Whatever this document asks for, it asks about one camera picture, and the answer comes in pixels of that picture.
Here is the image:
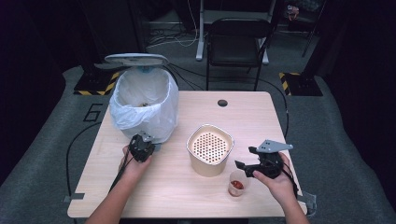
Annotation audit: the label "black stand base hazard tape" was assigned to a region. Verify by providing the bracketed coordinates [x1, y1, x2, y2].
[73, 70, 121, 96]
[278, 72, 324, 97]

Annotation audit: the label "clear plastic cup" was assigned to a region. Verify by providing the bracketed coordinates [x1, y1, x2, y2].
[227, 169, 250, 198]

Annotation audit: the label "person's right hand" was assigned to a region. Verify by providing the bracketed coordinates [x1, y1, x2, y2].
[252, 151, 299, 206]

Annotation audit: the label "beige container with perforated strainer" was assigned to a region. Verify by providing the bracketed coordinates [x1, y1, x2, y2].
[186, 123, 235, 178]

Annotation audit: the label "white grey lidded trash bin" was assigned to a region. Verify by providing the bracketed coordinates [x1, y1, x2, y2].
[104, 52, 180, 147]

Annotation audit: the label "white floor cables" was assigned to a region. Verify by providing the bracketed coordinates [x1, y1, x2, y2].
[146, 0, 200, 49]

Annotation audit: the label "black floor cable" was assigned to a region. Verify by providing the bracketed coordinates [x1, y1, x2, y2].
[64, 120, 103, 198]

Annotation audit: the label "hand-held gripper black cable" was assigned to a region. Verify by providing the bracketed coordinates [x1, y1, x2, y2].
[108, 153, 135, 192]
[279, 161, 301, 199]

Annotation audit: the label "right hand-held gripper black cable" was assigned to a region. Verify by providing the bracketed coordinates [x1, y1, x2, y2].
[279, 161, 301, 199]

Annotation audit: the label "person's left hand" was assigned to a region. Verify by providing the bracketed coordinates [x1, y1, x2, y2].
[120, 145, 153, 181]

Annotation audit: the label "white metal desk frame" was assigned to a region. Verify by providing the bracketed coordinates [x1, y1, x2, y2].
[195, 0, 278, 65]

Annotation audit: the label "white plastic bin liner bag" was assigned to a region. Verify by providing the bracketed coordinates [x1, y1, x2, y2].
[109, 66, 180, 145]

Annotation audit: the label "left hand-held gripper black cable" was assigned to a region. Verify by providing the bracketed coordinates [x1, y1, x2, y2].
[108, 153, 135, 192]

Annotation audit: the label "grey metal table bracket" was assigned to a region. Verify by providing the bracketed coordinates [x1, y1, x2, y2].
[297, 190, 318, 217]

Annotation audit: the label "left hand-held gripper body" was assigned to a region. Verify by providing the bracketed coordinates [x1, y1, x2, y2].
[128, 132, 157, 163]

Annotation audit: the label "black folding chair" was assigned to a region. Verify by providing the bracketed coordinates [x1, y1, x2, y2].
[205, 17, 274, 91]

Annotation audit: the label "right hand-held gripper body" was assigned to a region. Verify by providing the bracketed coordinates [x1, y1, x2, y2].
[251, 139, 294, 180]

